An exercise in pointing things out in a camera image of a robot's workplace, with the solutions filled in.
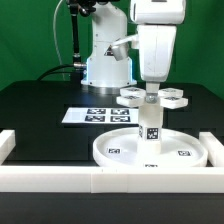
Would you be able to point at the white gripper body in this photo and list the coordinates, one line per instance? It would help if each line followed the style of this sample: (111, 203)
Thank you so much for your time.
(156, 44)

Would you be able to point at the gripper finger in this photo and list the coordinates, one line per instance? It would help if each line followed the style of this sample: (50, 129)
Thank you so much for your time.
(152, 92)

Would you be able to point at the white cross-shaped table base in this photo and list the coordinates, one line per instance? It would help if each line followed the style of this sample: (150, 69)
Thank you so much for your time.
(168, 98)

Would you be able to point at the white round table top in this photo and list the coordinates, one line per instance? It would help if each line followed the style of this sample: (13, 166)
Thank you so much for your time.
(122, 148)

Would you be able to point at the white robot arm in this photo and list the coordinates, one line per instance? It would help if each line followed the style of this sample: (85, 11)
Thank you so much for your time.
(109, 68)

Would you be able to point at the white fiducial marker sheet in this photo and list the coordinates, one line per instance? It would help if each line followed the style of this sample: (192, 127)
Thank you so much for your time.
(75, 115)

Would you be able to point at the white right fence block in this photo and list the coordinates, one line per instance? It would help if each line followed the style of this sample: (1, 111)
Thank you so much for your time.
(214, 147)

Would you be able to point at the white fence block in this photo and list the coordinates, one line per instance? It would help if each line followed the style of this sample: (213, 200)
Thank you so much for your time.
(214, 147)
(7, 143)

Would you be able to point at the white left fence block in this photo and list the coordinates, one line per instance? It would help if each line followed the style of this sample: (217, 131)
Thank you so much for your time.
(7, 143)

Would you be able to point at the black camera pole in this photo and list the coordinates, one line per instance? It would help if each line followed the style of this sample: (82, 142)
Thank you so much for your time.
(83, 8)

